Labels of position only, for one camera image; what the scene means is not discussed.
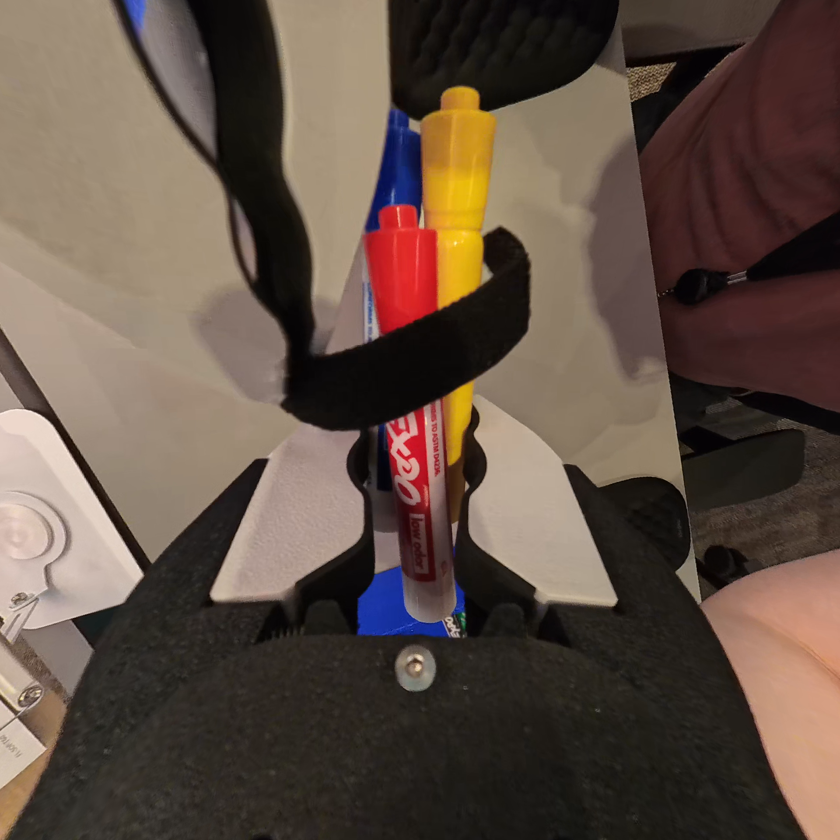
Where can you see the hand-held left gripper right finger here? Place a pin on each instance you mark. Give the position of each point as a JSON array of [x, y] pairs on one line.
[[531, 525]]

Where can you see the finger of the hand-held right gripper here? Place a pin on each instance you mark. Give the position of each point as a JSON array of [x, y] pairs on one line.
[[180, 85]]

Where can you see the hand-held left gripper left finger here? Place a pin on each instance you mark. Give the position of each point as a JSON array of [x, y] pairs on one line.
[[302, 525]]

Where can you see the blue plastic bin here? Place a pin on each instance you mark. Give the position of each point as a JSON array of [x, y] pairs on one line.
[[387, 610]]

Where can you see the black hook-and-loop tie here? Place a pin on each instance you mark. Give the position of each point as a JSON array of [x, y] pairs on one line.
[[407, 380]]

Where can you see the blue dry erase marker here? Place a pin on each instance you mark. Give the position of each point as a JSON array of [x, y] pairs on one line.
[[399, 170]]

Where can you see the red dry erase marker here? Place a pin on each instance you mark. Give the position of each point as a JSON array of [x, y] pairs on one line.
[[400, 275]]

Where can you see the yellow highlighter marker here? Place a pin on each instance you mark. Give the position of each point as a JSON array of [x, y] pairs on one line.
[[456, 164]]

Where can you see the person's left forearm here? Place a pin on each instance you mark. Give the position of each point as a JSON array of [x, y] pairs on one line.
[[787, 656]]

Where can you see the black chair armrest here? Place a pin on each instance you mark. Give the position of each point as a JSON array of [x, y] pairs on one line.
[[649, 518], [512, 52]]

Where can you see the green dry erase marker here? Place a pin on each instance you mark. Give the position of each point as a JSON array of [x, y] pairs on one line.
[[456, 623]]

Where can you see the black office chair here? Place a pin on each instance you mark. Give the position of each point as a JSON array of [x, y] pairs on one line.
[[748, 466]]

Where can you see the printed instruction sign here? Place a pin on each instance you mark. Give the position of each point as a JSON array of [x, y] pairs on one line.
[[19, 722]]

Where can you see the white plastic base plate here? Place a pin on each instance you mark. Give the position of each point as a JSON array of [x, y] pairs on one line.
[[79, 472]]

